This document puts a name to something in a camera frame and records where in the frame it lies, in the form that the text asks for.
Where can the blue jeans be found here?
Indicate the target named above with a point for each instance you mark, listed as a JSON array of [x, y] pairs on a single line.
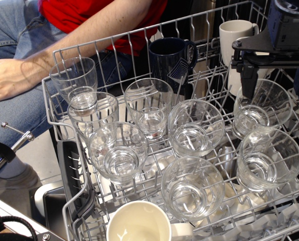
[[30, 31]]

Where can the clear glass front centre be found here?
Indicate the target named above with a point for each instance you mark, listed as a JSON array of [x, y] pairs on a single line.
[[192, 188]]

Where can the grey wire dishwasher rack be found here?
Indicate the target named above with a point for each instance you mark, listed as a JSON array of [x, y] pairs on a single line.
[[271, 215]]

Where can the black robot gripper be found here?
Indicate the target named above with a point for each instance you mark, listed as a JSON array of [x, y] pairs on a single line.
[[277, 45]]

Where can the person's bare forearm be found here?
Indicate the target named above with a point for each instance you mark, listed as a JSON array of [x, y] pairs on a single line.
[[116, 18]]

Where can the red shirt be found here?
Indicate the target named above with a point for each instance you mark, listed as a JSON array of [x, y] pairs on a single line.
[[69, 15]]

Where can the person's bare hand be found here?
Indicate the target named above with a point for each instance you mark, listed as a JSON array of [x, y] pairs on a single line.
[[16, 77]]

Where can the clear glass back left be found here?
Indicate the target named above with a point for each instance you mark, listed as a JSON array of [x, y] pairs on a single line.
[[76, 81]]

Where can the black rack side handle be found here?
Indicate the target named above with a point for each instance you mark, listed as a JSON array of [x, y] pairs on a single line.
[[80, 199]]

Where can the metal clamp with screw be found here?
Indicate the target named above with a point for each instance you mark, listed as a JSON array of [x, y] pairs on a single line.
[[7, 154]]

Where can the cream mug front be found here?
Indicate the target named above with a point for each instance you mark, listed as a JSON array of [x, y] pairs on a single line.
[[143, 220]]

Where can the white sneaker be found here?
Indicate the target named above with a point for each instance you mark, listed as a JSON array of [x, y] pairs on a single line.
[[26, 179]]

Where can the white mug back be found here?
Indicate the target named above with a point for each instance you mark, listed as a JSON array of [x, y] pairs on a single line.
[[230, 31]]

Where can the clear glass under gripper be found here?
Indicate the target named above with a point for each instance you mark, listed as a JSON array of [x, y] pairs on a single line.
[[271, 106]]

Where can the clear glass front right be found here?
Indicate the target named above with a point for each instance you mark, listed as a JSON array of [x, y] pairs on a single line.
[[267, 158]]

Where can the clear glass centre back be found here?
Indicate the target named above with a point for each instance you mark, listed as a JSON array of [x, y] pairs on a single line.
[[149, 102]]

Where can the clear glass front left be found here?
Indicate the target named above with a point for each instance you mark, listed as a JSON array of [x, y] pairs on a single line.
[[118, 151]]

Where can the dark blue mug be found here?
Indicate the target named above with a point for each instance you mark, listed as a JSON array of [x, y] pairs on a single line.
[[172, 59]]

